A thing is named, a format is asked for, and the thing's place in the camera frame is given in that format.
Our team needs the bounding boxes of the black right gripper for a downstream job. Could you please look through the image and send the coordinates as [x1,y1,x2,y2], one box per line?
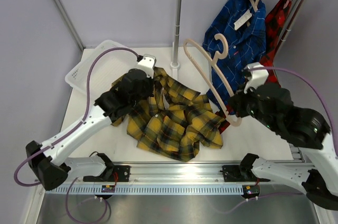
[227,80,277,131]

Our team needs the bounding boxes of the yellow plaid shirt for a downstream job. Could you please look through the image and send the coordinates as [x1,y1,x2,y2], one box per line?
[126,67,225,162]

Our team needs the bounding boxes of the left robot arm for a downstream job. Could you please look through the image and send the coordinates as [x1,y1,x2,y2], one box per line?
[26,68,154,191]

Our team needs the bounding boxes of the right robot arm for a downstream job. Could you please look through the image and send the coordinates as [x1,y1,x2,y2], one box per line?
[229,83,337,211]

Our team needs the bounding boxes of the blue plaid shirt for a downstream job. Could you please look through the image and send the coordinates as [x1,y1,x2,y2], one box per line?
[202,0,267,114]

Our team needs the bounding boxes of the red plaid shirt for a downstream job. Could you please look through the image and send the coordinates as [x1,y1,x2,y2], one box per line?
[215,0,293,135]

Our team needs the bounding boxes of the white plastic basket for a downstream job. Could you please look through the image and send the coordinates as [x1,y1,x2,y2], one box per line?
[65,40,137,99]

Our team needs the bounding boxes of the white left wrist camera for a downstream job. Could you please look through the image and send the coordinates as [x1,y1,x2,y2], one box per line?
[136,54,156,78]

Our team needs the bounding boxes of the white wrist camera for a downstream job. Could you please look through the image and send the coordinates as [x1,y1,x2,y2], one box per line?
[243,62,269,94]
[136,54,156,78]

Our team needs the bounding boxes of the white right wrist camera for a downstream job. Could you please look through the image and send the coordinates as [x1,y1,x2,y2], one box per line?
[243,62,269,94]

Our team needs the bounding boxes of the aluminium mounting rail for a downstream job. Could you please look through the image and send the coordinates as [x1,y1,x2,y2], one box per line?
[76,162,256,184]

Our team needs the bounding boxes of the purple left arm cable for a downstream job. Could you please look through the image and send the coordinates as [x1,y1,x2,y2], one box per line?
[13,46,142,222]

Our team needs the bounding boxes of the white slotted cable duct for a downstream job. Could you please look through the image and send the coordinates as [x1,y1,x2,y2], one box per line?
[47,184,243,195]

